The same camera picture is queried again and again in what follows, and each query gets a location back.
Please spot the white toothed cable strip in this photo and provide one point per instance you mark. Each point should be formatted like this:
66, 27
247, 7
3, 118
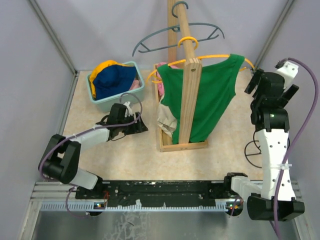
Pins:
92, 206

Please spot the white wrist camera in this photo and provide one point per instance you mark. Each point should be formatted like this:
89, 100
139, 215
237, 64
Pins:
129, 112
287, 70

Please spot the yellow bucket hat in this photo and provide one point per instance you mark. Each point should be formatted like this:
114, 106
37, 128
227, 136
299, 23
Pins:
100, 72

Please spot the pink garment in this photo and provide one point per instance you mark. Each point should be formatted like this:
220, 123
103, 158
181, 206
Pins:
160, 85

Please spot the grey-blue clothes hanger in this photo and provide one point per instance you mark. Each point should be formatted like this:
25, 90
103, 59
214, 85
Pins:
140, 47

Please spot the teal plastic bin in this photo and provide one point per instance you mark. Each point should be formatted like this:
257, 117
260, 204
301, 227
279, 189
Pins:
110, 82

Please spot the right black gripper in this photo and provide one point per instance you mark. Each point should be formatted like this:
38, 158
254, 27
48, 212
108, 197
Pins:
254, 81

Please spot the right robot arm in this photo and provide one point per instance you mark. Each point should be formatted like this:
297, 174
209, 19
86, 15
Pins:
276, 198

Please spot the wooden clothes rack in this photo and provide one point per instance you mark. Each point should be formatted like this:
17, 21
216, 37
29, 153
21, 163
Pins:
192, 70

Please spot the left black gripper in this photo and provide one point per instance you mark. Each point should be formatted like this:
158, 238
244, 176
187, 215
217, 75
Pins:
139, 127

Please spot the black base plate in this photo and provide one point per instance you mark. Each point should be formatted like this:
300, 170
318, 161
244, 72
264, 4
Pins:
179, 193

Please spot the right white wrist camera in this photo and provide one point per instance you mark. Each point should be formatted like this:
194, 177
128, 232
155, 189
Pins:
287, 70

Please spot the pink cloth in bin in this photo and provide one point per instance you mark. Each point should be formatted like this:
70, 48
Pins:
135, 84

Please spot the blue bucket hat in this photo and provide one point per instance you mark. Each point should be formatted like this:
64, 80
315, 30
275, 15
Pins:
113, 81

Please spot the green tank top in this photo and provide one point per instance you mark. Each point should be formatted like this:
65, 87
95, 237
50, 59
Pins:
216, 91

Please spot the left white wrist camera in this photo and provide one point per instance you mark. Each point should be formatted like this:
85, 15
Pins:
129, 112

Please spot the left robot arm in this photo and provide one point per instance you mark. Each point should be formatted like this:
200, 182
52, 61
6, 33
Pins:
61, 157

